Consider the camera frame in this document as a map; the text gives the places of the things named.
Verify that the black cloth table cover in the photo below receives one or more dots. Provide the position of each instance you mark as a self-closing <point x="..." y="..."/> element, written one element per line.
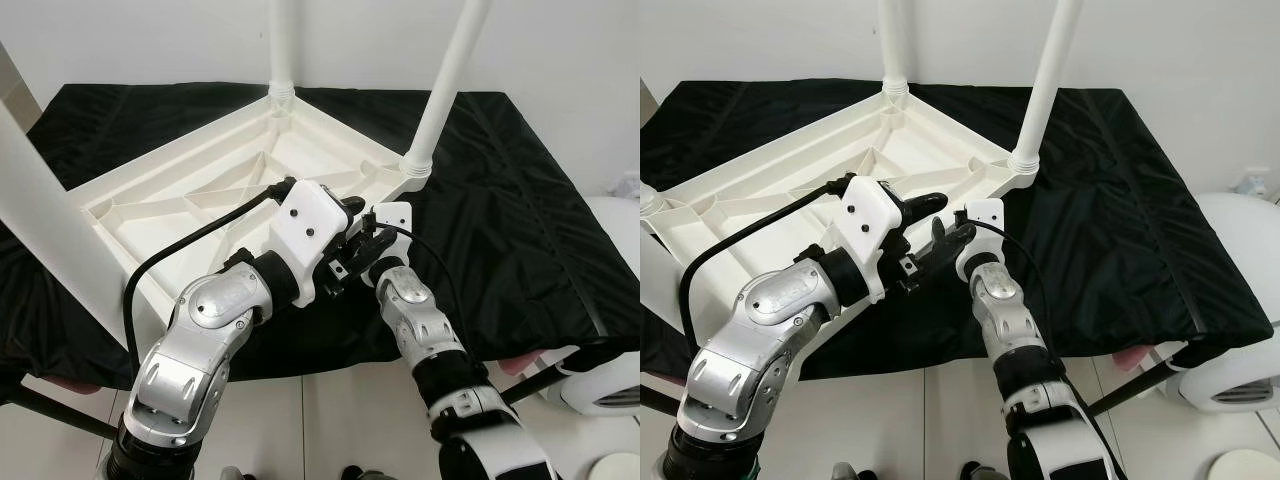
<point x="520" y="220"/>
<point x="1130" y="220"/>

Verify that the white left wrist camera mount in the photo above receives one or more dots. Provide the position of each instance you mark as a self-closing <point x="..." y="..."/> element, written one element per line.
<point x="310" y="225"/>
<point x="870" y="220"/>

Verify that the grey left robot foot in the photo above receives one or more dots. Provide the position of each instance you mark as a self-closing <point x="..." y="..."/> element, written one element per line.
<point x="845" y="472"/>
<point x="231" y="473"/>

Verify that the white round disc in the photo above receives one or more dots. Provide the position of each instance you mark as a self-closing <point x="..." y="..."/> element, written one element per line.
<point x="1245" y="467"/>
<point x="618" y="468"/>

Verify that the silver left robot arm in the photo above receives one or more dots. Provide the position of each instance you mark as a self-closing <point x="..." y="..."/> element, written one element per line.
<point x="760" y="360"/>
<point x="190" y="360"/>

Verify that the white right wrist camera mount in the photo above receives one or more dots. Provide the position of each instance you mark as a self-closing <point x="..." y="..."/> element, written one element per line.
<point x="985" y="212"/>
<point x="395" y="215"/>

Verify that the grey robot foot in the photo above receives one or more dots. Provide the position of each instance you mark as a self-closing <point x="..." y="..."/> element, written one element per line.
<point x="982" y="471"/>
<point x="231" y="473"/>
<point x="845" y="472"/>
<point x="365" y="472"/>

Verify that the white wall plug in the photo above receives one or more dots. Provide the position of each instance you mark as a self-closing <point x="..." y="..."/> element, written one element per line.
<point x="628" y="184"/>
<point x="1252" y="183"/>

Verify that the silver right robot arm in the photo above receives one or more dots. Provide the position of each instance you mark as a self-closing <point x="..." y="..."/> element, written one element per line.
<point x="1015" y="330"/>
<point x="430" y="330"/>

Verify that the black table frame bar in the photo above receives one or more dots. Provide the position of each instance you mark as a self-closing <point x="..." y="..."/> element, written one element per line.
<point x="60" y="412"/>

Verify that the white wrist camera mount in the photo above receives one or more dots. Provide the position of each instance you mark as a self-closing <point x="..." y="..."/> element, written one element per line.
<point x="395" y="215"/>
<point x="310" y="225"/>
<point x="870" y="220"/>
<point x="985" y="212"/>

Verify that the white rounded object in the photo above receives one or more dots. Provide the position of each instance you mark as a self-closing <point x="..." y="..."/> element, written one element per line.
<point x="1240" y="300"/>
<point x="615" y="300"/>

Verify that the white plastic children table top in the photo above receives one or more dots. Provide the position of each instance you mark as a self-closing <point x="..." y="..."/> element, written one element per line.
<point x="300" y="140"/>
<point x="900" y="140"/>

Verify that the grey right robot foot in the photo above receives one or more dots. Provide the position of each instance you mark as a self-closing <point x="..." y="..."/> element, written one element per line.
<point x="982" y="471"/>
<point x="365" y="472"/>

